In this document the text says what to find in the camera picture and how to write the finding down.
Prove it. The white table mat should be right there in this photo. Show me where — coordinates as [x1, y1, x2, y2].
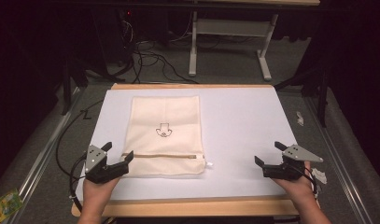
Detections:
[75, 87, 299, 202]

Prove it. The metal floor rail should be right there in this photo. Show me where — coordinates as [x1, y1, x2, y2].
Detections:
[0, 87, 86, 224]
[303, 94, 373, 224]

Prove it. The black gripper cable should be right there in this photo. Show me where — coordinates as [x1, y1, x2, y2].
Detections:
[55, 99, 105, 214]
[298, 167, 319, 200]

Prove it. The cream cloth zipper bag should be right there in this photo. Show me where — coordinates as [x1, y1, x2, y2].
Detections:
[120, 94, 214, 179]

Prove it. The person's left hand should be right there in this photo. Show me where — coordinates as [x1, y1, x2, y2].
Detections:
[81, 176, 120, 217]

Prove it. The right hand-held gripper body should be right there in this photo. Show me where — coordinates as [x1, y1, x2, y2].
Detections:
[261, 144, 324, 181]

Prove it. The person's right hand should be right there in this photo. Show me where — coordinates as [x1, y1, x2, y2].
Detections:
[272, 161, 317, 205]

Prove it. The bundle of black floor cables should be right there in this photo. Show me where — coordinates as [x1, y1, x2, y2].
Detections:
[116, 18, 200, 85]

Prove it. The white metal desk frame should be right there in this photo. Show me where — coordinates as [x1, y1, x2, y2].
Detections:
[188, 10, 279, 82]

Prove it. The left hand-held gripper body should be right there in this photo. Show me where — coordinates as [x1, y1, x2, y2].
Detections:
[84, 144, 130, 185]

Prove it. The black metal stand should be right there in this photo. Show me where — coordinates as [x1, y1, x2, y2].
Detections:
[60, 59, 90, 116]
[273, 68, 330, 129]

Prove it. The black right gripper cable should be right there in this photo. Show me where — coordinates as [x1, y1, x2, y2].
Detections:
[298, 167, 319, 200]

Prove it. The green printed packet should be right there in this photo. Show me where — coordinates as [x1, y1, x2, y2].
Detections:
[0, 188, 24, 224]

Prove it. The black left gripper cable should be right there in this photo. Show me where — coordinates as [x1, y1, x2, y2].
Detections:
[55, 99, 105, 214]

